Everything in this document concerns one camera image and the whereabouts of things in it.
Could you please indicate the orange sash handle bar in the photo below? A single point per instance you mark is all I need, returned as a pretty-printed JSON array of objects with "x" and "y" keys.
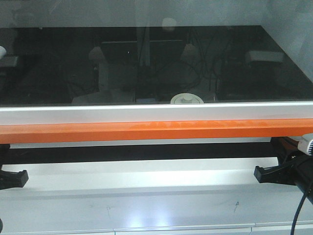
[{"x": 154, "y": 130}]

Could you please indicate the white cabinet below hood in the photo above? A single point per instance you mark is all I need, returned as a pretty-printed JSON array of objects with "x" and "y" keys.
[{"x": 128, "y": 197}]

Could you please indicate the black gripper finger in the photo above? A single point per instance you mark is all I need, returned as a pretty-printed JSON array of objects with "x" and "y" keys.
[
  {"x": 280, "y": 174},
  {"x": 13, "y": 179}
]

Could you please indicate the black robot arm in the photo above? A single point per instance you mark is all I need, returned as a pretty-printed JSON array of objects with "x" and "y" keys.
[{"x": 296, "y": 172}]

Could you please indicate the glass fume hood sash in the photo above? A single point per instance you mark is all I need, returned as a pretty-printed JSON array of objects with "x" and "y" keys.
[{"x": 88, "y": 61}]

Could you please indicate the glass jar with white lid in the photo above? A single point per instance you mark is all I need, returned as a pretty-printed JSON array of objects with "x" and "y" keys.
[{"x": 186, "y": 98}]

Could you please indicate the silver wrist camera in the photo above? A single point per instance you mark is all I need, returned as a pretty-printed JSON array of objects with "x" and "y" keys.
[{"x": 305, "y": 144}]

